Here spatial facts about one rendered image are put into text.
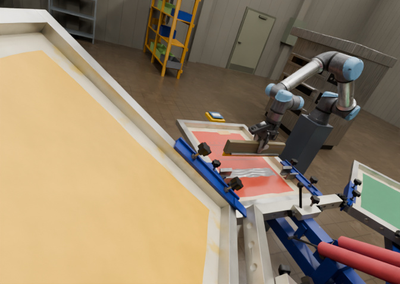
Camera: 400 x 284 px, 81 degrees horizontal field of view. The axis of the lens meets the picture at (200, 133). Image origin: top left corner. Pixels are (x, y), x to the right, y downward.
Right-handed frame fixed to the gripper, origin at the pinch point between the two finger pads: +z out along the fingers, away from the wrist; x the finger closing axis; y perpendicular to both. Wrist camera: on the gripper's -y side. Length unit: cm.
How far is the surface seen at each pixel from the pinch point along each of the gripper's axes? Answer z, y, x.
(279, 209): 4.7, -11.2, -37.3
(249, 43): 6, 466, 684
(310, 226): 4.8, -2.6, -47.7
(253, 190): 13.4, -7.7, -17.9
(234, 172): 12.6, -11.7, -4.7
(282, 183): 13.5, 16.4, -14.6
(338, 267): 4, -7, -65
